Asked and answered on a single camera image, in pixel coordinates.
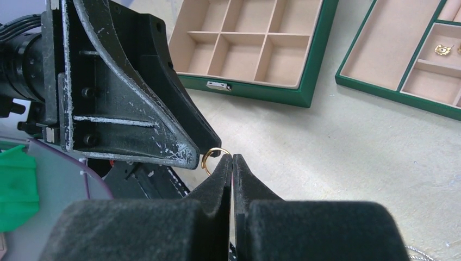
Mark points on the green cloth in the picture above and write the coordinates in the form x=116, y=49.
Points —
x=19, y=189

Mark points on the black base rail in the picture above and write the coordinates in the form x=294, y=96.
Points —
x=139, y=180

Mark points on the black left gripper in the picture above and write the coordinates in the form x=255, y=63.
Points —
x=107, y=110

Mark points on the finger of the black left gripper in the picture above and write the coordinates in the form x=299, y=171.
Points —
x=143, y=38

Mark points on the green jewelry box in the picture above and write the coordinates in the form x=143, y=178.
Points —
x=264, y=50

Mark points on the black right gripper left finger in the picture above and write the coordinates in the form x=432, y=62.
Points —
x=195, y=227

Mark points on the green jewelry tray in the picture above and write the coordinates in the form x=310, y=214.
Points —
x=392, y=55

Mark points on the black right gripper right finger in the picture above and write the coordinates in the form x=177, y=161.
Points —
x=268, y=227

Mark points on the gold earring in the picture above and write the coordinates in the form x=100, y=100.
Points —
x=443, y=50

